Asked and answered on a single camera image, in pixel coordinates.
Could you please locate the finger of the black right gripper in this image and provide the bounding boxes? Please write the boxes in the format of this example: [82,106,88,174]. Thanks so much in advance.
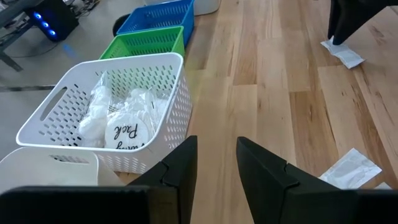
[332,0,398,46]
[328,0,343,40]

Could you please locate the white solid plastic bin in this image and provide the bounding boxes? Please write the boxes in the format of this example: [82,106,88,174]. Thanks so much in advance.
[0,146,100,194]

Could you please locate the black computer tower blue lights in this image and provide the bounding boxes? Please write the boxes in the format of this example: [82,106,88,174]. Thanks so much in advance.
[24,0,80,43]

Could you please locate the small white printed sachet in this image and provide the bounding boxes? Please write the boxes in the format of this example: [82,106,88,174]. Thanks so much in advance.
[318,147,383,191]

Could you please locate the green plastic basket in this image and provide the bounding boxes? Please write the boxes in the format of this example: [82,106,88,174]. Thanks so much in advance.
[98,25,187,68]

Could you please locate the blue plastic basket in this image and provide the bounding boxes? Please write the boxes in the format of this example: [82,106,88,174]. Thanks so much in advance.
[116,0,196,48]

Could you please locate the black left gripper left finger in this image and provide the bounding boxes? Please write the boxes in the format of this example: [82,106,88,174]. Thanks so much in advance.
[127,135,198,224]

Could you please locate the grey desk frame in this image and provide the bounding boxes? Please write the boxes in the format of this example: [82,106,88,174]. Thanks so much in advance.
[0,0,44,73]

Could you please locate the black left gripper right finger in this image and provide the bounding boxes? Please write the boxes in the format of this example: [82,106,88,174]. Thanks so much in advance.
[235,136,358,224]

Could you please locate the black object behind baskets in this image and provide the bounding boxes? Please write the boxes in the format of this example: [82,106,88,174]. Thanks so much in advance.
[111,12,132,37]

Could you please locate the tangle of black cables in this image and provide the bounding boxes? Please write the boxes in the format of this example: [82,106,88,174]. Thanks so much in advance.
[63,0,102,20]

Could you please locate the white perforated plastic basket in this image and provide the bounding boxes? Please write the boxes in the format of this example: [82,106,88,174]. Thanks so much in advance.
[15,52,194,175]

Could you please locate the clear bag of cotton pads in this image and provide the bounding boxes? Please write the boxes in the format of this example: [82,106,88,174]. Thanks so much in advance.
[123,88,171,133]
[104,111,150,151]
[76,70,113,149]

